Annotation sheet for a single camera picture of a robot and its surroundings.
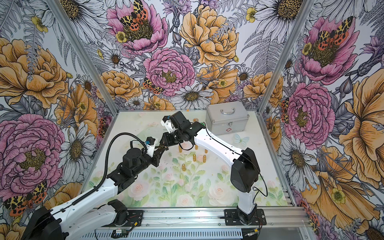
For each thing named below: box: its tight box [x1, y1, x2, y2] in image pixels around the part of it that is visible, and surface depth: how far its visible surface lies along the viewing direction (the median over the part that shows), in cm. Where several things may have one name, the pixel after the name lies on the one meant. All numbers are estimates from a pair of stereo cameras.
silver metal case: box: [205, 101, 250, 136], surface depth 102 cm
